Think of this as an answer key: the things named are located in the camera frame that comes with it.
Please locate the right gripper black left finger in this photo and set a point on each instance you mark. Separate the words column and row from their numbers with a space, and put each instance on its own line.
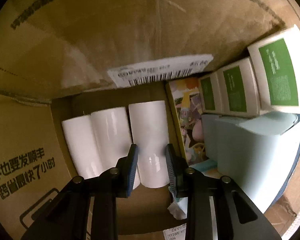
column 86, row 208

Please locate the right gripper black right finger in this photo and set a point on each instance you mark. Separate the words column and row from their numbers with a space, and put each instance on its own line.
column 216, row 208

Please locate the white paper roll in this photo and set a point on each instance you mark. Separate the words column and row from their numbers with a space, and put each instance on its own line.
column 81, row 142
column 112, row 133
column 149, row 126

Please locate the blue white pouch packet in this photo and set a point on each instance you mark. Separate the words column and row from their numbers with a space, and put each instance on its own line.
column 178, row 208

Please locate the light blue box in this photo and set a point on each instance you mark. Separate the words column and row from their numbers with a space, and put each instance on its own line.
column 259, row 154

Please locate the green white small box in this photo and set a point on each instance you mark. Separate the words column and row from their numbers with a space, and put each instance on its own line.
column 239, row 92
column 210, row 94
column 276, row 63

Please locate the colourful illustrated book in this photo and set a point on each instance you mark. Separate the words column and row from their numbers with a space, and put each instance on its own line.
column 186, row 107

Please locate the white barcode shipping label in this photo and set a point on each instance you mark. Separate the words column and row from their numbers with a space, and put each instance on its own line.
column 159, row 70

